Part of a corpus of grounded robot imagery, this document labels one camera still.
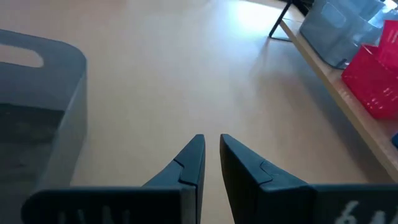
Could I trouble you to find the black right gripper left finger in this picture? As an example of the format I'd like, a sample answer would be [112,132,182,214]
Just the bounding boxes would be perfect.
[21,134,206,224]

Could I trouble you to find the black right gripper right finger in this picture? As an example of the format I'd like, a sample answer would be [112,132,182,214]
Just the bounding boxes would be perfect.
[219,133,398,224]

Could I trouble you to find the grey translucent plastic basket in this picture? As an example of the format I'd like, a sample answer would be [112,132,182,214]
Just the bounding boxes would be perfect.
[299,0,379,70]
[341,0,394,32]
[0,29,88,224]

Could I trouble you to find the red plastic basket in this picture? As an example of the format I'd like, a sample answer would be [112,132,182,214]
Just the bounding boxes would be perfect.
[341,44,398,121]
[376,19,398,74]

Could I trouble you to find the black frame wooden shelf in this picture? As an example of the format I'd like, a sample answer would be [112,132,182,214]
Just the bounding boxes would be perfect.
[268,0,398,184]

